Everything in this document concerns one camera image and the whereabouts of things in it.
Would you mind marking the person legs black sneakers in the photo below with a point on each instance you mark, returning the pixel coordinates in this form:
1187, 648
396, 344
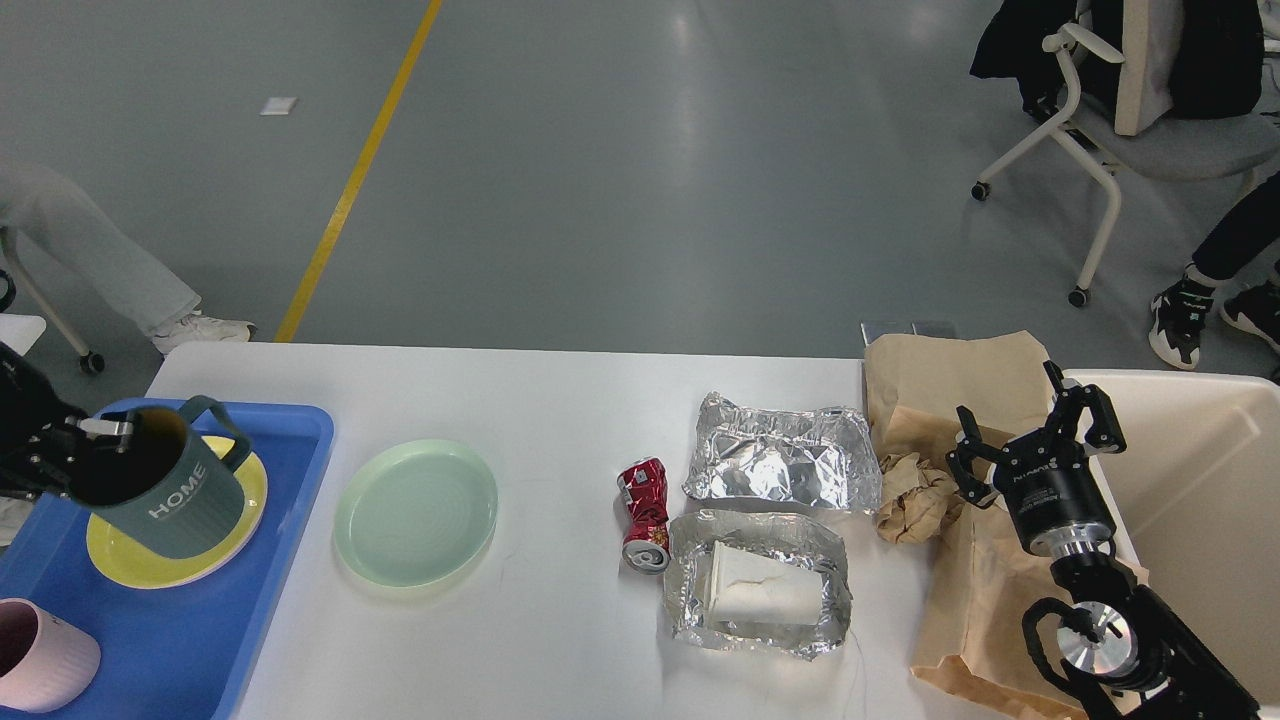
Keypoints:
1180, 312

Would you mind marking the brown paper bag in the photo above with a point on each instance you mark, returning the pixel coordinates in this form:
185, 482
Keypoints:
915, 384
970, 644

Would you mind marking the yellow plate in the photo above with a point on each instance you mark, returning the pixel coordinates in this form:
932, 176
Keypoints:
127, 562

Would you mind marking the lower brown paper bag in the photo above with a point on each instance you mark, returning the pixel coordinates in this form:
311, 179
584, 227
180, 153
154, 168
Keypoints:
970, 644

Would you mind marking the white chair at left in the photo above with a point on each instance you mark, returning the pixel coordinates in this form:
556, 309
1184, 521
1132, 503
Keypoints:
90, 362

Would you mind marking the light green plate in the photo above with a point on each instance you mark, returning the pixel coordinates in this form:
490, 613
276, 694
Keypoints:
416, 515

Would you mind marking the teal mug yellow inside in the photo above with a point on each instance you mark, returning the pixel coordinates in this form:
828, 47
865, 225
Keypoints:
170, 482

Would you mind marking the aluminium foil tray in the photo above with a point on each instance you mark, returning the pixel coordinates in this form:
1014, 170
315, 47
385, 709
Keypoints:
792, 538

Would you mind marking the grey floor plate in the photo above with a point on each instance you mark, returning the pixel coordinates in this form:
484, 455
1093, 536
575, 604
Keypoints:
875, 329

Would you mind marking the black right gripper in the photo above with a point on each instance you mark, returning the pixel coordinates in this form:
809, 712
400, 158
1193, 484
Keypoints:
1052, 498

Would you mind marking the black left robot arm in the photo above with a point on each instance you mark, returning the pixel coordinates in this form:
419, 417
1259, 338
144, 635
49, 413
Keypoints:
51, 447

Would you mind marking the beige plastic bin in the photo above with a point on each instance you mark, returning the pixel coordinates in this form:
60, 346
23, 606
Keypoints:
1197, 490

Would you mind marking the blue plastic tray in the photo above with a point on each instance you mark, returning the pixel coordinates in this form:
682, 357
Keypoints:
185, 652

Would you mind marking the upper brown paper bag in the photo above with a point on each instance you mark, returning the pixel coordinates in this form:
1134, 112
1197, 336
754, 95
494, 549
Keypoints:
915, 384

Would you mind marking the pink ribbed cup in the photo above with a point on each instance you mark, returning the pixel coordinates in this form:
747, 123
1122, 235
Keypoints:
45, 661

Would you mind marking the white paper scrap on floor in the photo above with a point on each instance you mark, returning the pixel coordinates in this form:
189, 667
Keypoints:
278, 106

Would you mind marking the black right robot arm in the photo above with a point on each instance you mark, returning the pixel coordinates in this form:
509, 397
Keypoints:
1114, 646

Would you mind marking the crumpled aluminium foil sheet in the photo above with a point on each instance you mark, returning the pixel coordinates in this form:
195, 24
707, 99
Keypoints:
821, 459

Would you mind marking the grey white office chair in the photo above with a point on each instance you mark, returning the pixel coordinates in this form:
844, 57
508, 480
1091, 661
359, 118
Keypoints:
1171, 149

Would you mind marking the crumpled brown paper ball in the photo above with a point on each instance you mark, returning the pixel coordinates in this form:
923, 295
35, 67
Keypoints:
918, 500

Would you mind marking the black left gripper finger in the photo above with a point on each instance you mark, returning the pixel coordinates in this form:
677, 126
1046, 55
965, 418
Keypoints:
90, 435
42, 474

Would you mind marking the white paper cup lying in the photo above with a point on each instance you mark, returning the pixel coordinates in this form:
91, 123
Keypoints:
748, 588

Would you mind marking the crushed red soda can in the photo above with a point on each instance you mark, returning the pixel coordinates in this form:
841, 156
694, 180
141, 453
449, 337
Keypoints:
644, 489

